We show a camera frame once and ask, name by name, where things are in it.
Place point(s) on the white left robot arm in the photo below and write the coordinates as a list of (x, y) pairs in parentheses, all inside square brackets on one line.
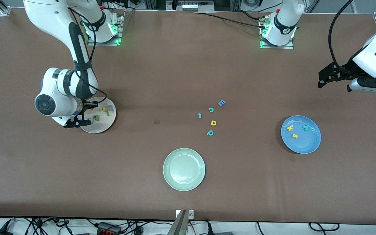
[(374, 55)]

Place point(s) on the blue letter E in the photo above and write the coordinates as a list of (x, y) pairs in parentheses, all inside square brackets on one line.
[(221, 103)]

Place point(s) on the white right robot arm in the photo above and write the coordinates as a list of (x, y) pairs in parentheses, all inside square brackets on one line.
[(54, 101)]

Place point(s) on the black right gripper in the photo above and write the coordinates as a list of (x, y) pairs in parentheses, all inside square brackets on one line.
[(86, 105)]

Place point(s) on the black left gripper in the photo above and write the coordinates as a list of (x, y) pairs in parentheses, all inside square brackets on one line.
[(344, 71)]

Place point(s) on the blue plate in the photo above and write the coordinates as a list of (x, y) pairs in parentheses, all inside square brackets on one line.
[(301, 143)]

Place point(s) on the green letter q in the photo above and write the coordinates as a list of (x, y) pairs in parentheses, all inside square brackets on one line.
[(95, 117)]

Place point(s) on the black orange power strip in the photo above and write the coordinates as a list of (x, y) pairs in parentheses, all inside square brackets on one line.
[(108, 227)]

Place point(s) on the beige brown plate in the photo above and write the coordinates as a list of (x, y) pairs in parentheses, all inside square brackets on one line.
[(101, 125)]

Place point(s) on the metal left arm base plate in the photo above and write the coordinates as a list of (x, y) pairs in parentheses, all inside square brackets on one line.
[(289, 46)]

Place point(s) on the yellow letter k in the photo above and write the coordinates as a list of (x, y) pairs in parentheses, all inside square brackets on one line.
[(289, 128)]

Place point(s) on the teal letter p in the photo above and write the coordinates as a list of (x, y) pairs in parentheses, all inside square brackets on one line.
[(210, 133)]

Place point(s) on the brown table cloth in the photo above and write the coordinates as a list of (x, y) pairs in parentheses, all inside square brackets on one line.
[(188, 65)]

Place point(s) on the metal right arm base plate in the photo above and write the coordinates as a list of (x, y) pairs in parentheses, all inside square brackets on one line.
[(119, 37)]

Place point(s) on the grey metal bracket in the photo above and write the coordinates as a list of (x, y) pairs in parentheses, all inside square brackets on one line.
[(181, 225)]

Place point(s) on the pale green plate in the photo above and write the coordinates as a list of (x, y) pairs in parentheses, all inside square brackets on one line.
[(184, 169)]

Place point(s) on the teal letter y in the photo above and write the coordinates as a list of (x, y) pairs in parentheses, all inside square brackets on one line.
[(305, 127)]

